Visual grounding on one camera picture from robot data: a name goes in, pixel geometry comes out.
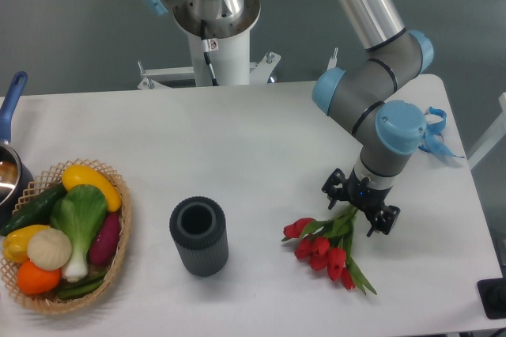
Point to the woven wicker basket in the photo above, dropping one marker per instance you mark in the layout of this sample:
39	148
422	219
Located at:
51	303

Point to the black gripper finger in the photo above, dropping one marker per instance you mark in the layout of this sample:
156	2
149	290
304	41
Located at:
335	188
382	219

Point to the dark green cucumber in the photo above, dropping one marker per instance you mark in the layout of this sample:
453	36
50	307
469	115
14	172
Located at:
35	212

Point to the white metal base frame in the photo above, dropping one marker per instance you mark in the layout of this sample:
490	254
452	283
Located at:
164	78

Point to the red tulip bouquet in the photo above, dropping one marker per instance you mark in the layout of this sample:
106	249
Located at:
328	246

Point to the dark grey ribbed vase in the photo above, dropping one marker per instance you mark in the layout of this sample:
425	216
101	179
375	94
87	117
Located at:
198	227

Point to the purple sweet potato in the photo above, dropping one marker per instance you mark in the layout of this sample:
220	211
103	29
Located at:
105	244

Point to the white frame at right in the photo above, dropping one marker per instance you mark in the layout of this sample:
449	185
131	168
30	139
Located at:
494	133

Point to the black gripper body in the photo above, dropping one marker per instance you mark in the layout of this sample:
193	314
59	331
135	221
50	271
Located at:
365	198

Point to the yellow bell pepper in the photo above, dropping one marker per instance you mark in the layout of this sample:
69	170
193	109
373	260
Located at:
15	244

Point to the green bok choy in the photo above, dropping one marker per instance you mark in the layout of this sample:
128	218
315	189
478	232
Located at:
80	215

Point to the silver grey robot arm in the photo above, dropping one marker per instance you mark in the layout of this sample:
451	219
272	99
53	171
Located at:
360	101

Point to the blue handled saucepan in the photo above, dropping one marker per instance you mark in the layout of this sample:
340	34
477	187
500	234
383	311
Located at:
15	176

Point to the green bean pods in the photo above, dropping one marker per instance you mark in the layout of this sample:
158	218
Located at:
81	288

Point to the orange fruit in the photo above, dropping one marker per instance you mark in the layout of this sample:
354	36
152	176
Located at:
32	280

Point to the black device at edge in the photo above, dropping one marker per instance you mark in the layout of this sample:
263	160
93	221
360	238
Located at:
492	294

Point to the light blue ribbon right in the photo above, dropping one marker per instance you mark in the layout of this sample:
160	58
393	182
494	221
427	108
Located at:
432	139

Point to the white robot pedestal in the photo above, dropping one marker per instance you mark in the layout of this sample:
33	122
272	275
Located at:
229	57

